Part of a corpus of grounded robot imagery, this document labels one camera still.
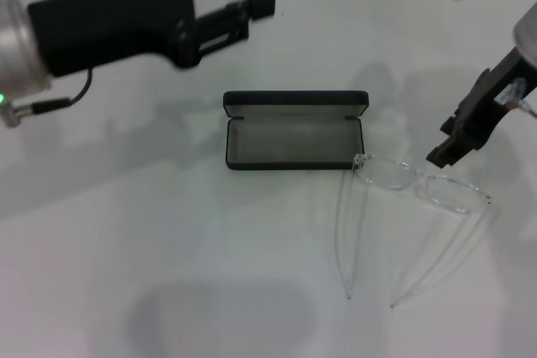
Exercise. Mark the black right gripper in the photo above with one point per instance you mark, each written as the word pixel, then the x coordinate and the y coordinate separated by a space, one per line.
pixel 491 98

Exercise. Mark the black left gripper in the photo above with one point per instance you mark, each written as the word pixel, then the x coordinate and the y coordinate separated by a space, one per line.
pixel 117 22

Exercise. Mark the clear white-framed glasses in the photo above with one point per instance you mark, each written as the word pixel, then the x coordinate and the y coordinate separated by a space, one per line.
pixel 358 162

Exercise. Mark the black glasses case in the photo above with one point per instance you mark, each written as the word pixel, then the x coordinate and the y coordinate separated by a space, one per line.
pixel 293 144

